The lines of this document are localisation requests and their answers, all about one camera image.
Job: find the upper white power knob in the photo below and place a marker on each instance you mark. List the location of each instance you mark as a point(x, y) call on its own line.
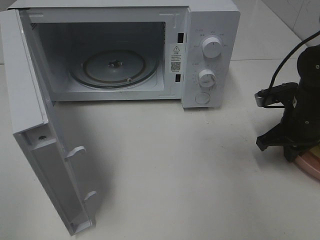
point(212, 47)

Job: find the glass microwave turntable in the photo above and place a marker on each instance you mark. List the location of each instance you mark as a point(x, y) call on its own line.
point(114, 69)

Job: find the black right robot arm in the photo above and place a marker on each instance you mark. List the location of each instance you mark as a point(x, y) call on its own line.
point(308, 68)

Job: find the pink round plate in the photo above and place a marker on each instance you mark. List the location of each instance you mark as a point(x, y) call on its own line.
point(308, 160)

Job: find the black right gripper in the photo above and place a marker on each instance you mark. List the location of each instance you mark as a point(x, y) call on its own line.
point(301, 122)

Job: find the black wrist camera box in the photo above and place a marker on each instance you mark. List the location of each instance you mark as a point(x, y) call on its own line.
point(277, 97)

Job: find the white microwave door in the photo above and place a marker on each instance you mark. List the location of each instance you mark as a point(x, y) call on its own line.
point(35, 125)

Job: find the round white door button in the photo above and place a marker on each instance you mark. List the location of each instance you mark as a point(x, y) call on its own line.
point(202, 98)

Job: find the lower white timer knob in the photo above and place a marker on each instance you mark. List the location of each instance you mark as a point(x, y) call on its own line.
point(206, 78)

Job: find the white microwave oven body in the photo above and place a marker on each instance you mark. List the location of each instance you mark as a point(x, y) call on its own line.
point(172, 30)

